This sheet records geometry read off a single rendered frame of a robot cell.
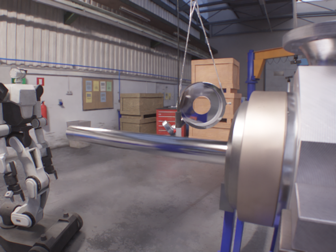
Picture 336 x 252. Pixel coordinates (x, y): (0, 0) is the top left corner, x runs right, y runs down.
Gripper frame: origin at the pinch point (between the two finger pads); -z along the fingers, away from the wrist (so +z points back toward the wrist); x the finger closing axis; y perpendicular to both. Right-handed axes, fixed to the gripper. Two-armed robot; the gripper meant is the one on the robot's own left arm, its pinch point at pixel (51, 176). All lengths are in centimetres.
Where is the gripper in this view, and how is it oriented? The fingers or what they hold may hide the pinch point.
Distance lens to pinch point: 208.3
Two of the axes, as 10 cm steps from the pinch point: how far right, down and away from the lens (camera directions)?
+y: 0.8, -1.3, 9.9
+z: -2.0, -9.7, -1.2
